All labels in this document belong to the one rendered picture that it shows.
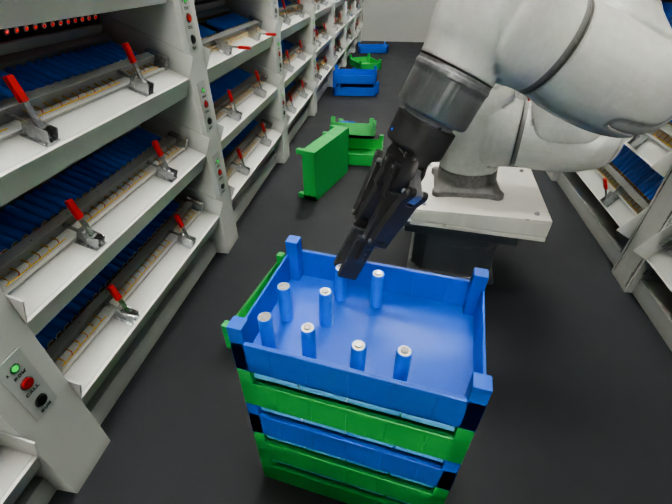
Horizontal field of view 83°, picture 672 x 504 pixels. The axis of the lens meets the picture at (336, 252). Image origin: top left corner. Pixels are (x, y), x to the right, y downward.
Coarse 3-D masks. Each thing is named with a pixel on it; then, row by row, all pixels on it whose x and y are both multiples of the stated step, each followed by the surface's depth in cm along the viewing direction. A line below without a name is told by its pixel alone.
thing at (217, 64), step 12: (228, 0) 140; (240, 12) 142; (252, 12) 141; (264, 24) 143; (264, 36) 139; (204, 48) 94; (252, 48) 127; (264, 48) 141; (216, 60) 104; (228, 60) 110; (240, 60) 120; (216, 72) 104
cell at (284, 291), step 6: (282, 282) 53; (282, 288) 52; (288, 288) 52; (282, 294) 52; (288, 294) 52; (282, 300) 52; (288, 300) 53; (282, 306) 53; (288, 306) 53; (282, 312) 54; (288, 312) 54; (282, 318) 55; (288, 318) 55
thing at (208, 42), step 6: (246, 24) 132; (252, 24) 135; (258, 24) 141; (228, 30) 119; (234, 30) 122; (240, 30) 125; (246, 30) 131; (258, 30) 138; (210, 36) 109; (216, 36) 111; (222, 36) 113; (228, 36) 118; (234, 36) 122; (240, 36) 124; (204, 42) 104; (210, 42) 107; (216, 48) 108
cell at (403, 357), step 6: (402, 348) 44; (408, 348) 44; (396, 354) 44; (402, 354) 43; (408, 354) 43; (396, 360) 44; (402, 360) 43; (408, 360) 43; (396, 366) 44; (402, 366) 44; (408, 366) 44; (396, 372) 45; (402, 372) 44; (408, 372) 45; (396, 378) 46; (402, 378) 45
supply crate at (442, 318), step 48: (288, 240) 59; (384, 288) 60; (432, 288) 58; (480, 288) 53; (240, 336) 45; (288, 336) 53; (336, 336) 53; (384, 336) 53; (432, 336) 53; (480, 336) 48; (336, 384) 45; (384, 384) 42; (432, 384) 47; (480, 384) 39
